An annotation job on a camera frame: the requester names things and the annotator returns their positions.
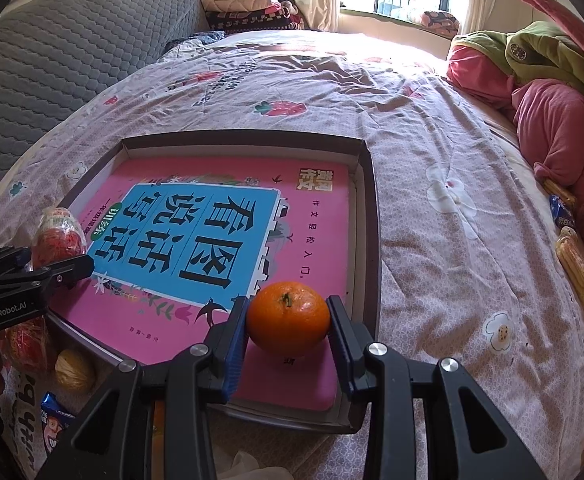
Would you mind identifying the pink folded quilt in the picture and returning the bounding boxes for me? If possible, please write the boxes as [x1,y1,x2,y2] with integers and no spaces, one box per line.
[202,0,285,15]

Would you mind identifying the green blanket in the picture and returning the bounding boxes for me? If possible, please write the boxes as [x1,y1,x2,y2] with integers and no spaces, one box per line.
[452,20,584,111]

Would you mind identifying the small yellow snack packet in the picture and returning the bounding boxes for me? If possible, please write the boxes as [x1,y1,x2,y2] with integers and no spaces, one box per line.
[543,177,575,206]

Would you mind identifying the grey quilted headboard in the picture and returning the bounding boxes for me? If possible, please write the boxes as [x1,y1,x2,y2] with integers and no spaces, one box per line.
[0,0,207,206]

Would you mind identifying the blue cookie packet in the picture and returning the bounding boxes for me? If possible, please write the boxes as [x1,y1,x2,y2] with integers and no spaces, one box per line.
[39,391,78,456]

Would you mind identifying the pink book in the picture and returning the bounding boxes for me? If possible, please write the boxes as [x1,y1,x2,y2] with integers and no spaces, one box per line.
[64,156,350,413]

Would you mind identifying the blue patterned cloth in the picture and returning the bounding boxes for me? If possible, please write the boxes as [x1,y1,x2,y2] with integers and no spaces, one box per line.
[164,31,225,56]

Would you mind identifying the yellow round snack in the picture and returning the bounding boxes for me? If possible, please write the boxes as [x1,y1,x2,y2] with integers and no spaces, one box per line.
[54,349,96,393]

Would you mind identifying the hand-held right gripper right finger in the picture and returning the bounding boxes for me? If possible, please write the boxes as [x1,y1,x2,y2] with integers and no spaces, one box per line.
[326,295,547,480]

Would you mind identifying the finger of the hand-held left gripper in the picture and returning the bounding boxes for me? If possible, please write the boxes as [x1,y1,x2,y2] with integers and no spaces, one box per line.
[27,254,96,292]
[0,246,35,273]

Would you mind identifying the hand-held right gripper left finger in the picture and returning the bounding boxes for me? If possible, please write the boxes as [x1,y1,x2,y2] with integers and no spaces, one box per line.
[37,296,250,480]

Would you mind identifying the patterned cushion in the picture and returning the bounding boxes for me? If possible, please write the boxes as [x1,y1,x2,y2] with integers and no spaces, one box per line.
[422,8,460,36]

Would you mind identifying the large yellow snack packet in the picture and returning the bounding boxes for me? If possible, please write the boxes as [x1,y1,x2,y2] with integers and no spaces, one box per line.
[556,226,584,306]

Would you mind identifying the small blue snack packet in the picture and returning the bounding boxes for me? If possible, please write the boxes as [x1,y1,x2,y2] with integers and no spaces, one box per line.
[549,194,577,231]

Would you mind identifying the dark patterned folded blanket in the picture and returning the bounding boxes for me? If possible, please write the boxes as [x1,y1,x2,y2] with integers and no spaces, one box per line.
[207,10,295,32]

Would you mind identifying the white printed bag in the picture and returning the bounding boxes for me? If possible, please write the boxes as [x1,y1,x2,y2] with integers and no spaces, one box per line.
[0,365,48,480]

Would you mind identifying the brown cardboard box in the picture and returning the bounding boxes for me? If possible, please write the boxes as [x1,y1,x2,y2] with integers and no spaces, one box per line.
[47,129,383,435]

